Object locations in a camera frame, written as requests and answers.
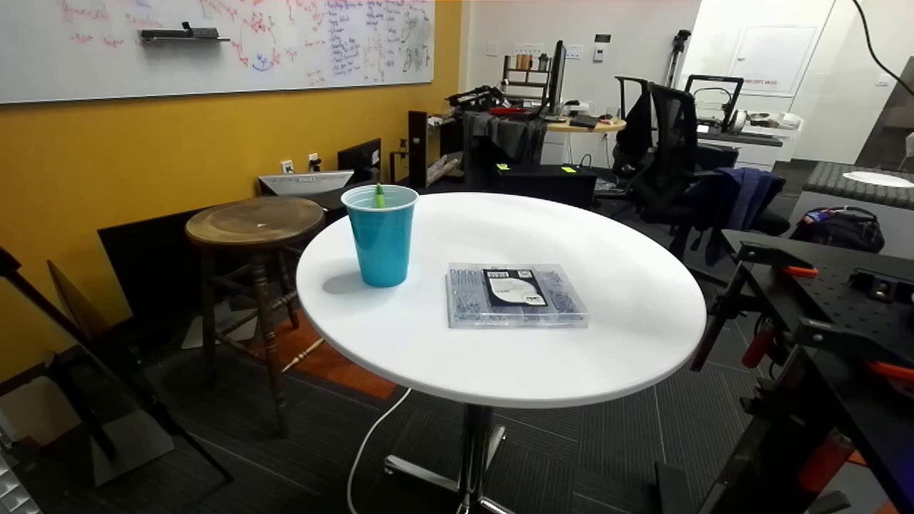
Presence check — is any blue plastic cup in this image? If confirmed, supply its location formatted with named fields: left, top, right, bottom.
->
left=341, top=183, right=420, bottom=288

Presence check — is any clear plastic screw box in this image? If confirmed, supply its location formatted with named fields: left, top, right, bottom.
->
left=446, top=262, right=591, bottom=329

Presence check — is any black computer case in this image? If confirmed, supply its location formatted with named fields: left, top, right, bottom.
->
left=496, top=163, right=598, bottom=210

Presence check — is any black flat panel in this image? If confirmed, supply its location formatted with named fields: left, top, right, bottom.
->
left=337, top=138, right=382, bottom=183

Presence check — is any round wooden desk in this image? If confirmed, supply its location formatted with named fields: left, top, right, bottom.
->
left=546, top=117, right=628, bottom=135

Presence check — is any small black shelf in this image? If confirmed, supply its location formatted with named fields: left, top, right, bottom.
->
left=502, top=53, right=553, bottom=105

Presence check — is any monitor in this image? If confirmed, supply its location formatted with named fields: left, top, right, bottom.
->
left=547, top=40, right=568, bottom=116

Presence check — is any round wooden stool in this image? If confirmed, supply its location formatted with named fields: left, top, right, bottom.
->
left=185, top=196, right=327, bottom=438

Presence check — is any black office chair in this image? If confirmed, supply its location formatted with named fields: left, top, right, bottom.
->
left=596, top=76, right=791, bottom=261

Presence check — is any blue jacket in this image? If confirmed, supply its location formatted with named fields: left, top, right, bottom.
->
left=687, top=167, right=786, bottom=266

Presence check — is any tripod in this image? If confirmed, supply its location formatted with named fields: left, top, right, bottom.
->
left=666, top=29, right=693, bottom=88

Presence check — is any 3d printer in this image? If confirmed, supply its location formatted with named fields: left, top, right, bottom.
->
left=684, top=74, right=745, bottom=134

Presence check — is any orange clamp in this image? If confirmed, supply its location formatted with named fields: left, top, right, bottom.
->
left=735, top=243, right=820, bottom=281
left=741, top=318, right=779, bottom=370

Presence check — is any whiteboard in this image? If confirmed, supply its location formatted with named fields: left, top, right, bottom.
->
left=0, top=0, right=436, bottom=106

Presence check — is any whiteboard eraser tray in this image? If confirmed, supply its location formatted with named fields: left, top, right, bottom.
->
left=139, top=21, right=231, bottom=46

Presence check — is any black backpack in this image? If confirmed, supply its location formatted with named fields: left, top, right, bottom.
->
left=789, top=206, right=886, bottom=254

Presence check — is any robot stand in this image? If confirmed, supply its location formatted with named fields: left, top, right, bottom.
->
left=656, top=229, right=914, bottom=514

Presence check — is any white cable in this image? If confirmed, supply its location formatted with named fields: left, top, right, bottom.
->
left=346, top=387, right=413, bottom=514

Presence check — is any black cable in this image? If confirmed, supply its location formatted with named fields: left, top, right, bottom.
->
left=851, top=0, right=914, bottom=99

